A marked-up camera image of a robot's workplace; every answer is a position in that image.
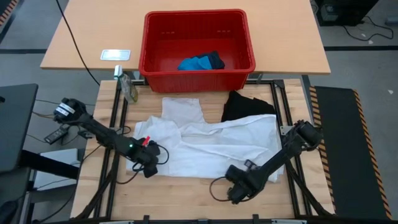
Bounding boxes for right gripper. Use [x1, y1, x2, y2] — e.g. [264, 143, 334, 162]
[225, 164, 266, 205]

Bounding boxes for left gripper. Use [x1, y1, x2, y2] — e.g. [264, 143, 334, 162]
[132, 140, 163, 179]

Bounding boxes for white t-shirt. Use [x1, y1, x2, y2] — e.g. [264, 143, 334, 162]
[126, 96, 284, 184]

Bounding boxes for black t-shirt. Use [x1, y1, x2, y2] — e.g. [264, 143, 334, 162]
[220, 90, 277, 123]

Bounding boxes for red plastic laundry basket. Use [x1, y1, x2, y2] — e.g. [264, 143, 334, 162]
[138, 9, 256, 93]

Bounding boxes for Simple Green spray bottle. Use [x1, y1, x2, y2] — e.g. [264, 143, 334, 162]
[113, 64, 139, 104]

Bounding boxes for white box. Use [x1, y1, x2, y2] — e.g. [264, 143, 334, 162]
[32, 148, 80, 191]

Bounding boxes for black remote control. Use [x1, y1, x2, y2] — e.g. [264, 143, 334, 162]
[44, 126, 69, 144]

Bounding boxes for black mat hazard stripes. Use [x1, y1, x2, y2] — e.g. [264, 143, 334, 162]
[0, 0, 19, 27]
[309, 85, 393, 221]

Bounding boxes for blue garment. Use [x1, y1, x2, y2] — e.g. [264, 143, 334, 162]
[177, 55, 214, 72]

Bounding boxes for white rectangular plate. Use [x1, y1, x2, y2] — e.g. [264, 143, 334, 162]
[99, 49, 132, 62]

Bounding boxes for dark navy garment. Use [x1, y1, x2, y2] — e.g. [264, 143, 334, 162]
[198, 50, 226, 70]

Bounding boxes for beige wooden desk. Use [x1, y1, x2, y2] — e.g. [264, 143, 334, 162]
[40, 0, 331, 75]

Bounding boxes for black aluminium rig frame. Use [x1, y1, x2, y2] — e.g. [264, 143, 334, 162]
[73, 79, 336, 224]

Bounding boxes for long black cable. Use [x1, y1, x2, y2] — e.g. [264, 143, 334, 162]
[55, 0, 100, 86]

